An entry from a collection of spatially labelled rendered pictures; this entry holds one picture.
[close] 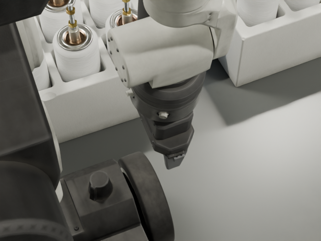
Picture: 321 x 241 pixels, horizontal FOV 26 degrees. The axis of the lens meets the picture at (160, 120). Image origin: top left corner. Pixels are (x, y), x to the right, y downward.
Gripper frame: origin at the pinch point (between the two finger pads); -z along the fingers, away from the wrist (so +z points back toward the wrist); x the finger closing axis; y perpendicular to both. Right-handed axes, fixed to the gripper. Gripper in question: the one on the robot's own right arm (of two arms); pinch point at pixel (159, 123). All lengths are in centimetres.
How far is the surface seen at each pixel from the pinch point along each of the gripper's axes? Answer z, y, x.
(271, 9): -46, -43, 33
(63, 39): -41, 3, 39
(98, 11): -48, -7, 47
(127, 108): -59, -7, 27
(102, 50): -48, -5, 38
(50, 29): -48, 4, 46
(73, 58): -41, 3, 35
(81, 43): -41, 0, 37
